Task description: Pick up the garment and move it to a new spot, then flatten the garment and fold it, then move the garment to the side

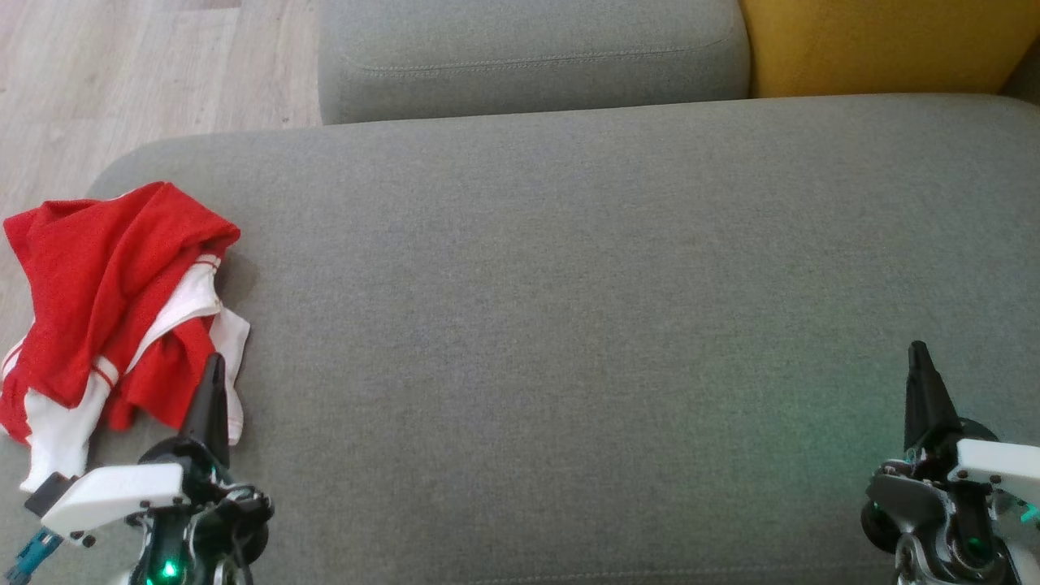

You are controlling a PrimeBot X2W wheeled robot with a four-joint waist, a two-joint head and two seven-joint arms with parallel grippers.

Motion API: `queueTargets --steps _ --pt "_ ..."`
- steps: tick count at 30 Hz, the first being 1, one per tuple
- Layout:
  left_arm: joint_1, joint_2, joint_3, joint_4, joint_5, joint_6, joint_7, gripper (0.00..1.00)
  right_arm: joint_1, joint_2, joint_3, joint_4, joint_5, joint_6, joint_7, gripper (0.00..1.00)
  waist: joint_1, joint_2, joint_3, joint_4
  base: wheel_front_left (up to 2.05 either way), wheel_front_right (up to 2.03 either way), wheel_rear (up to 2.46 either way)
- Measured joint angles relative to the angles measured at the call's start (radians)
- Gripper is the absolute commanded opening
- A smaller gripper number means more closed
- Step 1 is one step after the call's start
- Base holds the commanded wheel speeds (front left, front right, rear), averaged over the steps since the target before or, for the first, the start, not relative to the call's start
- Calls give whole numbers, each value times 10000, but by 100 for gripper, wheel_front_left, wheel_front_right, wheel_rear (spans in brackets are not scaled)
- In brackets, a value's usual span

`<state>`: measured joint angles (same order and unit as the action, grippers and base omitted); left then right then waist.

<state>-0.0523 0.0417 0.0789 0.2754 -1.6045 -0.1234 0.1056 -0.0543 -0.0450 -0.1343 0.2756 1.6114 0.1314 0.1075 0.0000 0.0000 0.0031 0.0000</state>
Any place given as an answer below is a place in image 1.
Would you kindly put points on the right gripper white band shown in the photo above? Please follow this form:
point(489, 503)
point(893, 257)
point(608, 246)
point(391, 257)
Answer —
point(995, 459)

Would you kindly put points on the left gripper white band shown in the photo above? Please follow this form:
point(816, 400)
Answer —
point(122, 496)

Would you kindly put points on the red jersey number 23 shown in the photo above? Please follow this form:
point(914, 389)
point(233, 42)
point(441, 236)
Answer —
point(166, 382)

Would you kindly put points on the large grey sofa ottoman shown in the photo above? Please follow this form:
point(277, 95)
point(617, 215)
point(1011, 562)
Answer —
point(569, 325)

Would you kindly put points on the large yellow backrest cushion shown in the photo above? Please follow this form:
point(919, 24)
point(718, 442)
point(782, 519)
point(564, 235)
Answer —
point(877, 41)

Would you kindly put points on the grey sofa seat cushion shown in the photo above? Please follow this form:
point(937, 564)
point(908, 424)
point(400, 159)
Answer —
point(528, 49)

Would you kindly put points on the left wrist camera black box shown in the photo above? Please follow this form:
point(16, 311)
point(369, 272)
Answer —
point(50, 492)

